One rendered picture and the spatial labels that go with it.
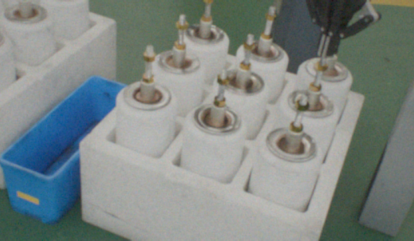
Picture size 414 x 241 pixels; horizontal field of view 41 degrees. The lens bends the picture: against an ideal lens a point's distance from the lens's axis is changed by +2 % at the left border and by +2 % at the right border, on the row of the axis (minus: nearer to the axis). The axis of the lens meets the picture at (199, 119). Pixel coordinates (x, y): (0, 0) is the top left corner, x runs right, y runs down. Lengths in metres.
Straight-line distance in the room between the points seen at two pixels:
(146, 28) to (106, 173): 0.76
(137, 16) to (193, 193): 0.90
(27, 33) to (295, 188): 0.56
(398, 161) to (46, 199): 0.59
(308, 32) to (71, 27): 0.53
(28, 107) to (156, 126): 0.29
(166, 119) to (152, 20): 0.81
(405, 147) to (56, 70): 0.64
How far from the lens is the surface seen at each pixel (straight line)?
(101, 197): 0.93
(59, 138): 1.09
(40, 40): 1.06
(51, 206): 0.97
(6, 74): 1.01
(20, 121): 1.03
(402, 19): 1.90
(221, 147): 0.80
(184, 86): 0.92
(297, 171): 0.78
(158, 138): 0.85
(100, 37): 1.18
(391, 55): 1.67
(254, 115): 0.91
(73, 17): 1.15
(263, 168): 0.79
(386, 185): 1.02
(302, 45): 1.31
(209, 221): 0.85
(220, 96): 0.79
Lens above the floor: 0.75
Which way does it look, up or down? 37 degrees down
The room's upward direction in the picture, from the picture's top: 7 degrees clockwise
